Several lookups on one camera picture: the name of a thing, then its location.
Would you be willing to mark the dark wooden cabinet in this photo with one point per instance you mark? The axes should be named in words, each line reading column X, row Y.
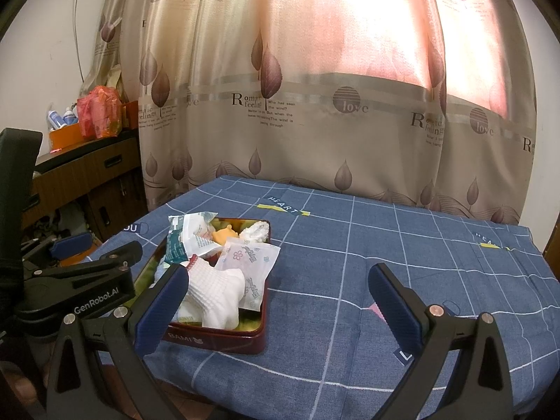
column 87, row 170

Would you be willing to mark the floral print white packet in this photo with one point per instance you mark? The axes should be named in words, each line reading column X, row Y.
column 253, row 262

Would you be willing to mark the blue checked bed sheet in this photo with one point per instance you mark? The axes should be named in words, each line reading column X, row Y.
column 393, row 249

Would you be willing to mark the orange box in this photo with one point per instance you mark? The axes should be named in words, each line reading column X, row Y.
column 65, row 138
column 130, row 116

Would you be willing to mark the teal and white plastic packet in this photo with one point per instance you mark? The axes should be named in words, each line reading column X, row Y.
column 179, row 245

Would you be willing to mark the beige leaf-print curtain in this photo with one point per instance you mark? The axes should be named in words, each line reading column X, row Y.
column 481, row 74
column 284, row 52

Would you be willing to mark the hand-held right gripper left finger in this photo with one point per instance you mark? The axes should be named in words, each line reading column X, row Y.
column 159, row 310

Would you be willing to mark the red tin box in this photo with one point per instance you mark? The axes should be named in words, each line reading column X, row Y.
column 210, row 341

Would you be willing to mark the white and blue bottle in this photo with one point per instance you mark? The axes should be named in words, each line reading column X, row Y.
column 53, row 120
column 70, row 116

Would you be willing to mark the red plastic bag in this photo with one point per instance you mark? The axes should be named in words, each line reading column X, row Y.
column 98, row 113

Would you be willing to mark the orange plush toy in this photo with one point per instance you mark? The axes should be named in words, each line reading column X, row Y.
column 225, row 234

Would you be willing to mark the white fluffy cloth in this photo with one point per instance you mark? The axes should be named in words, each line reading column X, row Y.
column 256, row 231

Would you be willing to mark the white sock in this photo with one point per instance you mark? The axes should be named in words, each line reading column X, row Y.
column 214, row 293

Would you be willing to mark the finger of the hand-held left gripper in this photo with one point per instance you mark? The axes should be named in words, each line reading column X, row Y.
column 70, row 245
column 113, row 256

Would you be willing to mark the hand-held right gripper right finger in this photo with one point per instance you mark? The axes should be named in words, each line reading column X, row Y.
column 393, row 306

